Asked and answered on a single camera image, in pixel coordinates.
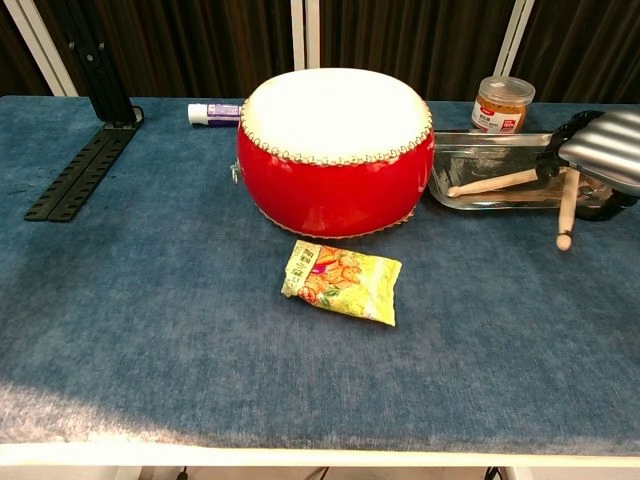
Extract black upright bracket post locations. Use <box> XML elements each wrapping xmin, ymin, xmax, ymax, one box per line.
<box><xmin>59</xmin><ymin>0</ymin><xmax>146</xmax><ymax>132</ymax></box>

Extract rectangular steel tray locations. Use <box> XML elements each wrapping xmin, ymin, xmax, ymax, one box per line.
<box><xmin>427</xmin><ymin>130</ymin><xmax>616</xmax><ymax>211</ymax></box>

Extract wooden drumstick dark-marked tip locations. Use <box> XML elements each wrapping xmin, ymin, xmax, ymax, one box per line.
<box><xmin>555</xmin><ymin>169</ymin><xmax>581</xmax><ymax>252</ymax></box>

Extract clear jar brown contents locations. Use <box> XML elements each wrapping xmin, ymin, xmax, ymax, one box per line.
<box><xmin>469</xmin><ymin>76</ymin><xmax>537</xmax><ymax>135</ymax></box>

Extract black pleated curtain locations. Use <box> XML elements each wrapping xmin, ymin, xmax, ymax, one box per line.
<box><xmin>29</xmin><ymin>0</ymin><xmax>294</xmax><ymax>102</ymax></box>
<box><xmin>319</xmin><ymin>0</ymin><xmax>517</xmax><ymax>104</ymax></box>
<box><xmin>0</xmin><ymin>4</ymin><xmax>52</xmax><ymax>97</ymax></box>
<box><xmin>514</xmin><ymin>0</ymin><xmax>640</xmax><ymax>114</ymax></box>

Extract white purple toothpaste tube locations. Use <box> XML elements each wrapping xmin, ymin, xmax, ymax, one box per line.
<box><xmin>187</xmin><ymin>102</ymin><xmax>245</xmax><ymax>127</ymax></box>

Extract plain wooden drumstick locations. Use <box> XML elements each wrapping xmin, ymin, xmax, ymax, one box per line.
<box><xmin>446</xmin><ymin>167</ymin><xmax>541</xmax><ymax>198</ymax></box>

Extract black perforated flat rail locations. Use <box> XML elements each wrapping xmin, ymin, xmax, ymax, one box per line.
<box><xmin>23</xmin><ymin>127</ymin><xmax>139</xmax><ymax>224</ymax></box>

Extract red drum white head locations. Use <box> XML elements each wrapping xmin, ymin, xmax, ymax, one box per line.
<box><xmin>232</xmin><ymin>68</ymin><xmax>436</xmax><ymax>239</ymax></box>

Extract white partition frame post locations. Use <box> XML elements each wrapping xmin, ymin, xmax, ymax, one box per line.
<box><xmin>290</xmin><ymin>0</ymin><xmax>321</xmax><ymax>72</ymax></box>
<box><xmin>492</xmin><ymin>0</ymin><xmax>537</xmax><ymax>81</ymax></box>
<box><xmin>0</xmin><ymin>0</ymin><xmax>80</xmax><ymax>97</ymax></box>

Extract yellow green snack packet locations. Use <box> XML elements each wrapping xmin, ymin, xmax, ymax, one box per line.
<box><xmin>279</xmin><ymin>239</ymin><xmax>404</xmax><ymax>329</ymax></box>

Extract blue felt table mat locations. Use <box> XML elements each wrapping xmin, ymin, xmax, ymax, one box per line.
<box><xmin>0</xmin><ymin>94</ymin><xmax>640</xmax><ymax>459</ymax></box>

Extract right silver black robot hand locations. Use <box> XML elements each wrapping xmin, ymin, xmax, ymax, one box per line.
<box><xmin>534</xmin><ymin>108</ymin><xmax>640</xmax><ymax>223</ymax></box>

